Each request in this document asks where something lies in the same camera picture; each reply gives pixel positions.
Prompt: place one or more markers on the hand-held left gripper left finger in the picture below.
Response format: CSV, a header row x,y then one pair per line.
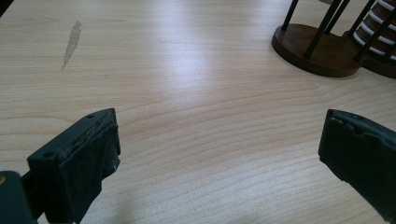
x,y
74,161

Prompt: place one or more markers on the brown double cup holder rack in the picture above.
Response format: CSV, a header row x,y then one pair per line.
x,y
323,59

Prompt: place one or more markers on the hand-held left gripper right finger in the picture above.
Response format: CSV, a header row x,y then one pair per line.
x,y
362,155

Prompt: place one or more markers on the stack of brown paper cups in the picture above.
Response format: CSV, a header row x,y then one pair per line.
x,y
378,21

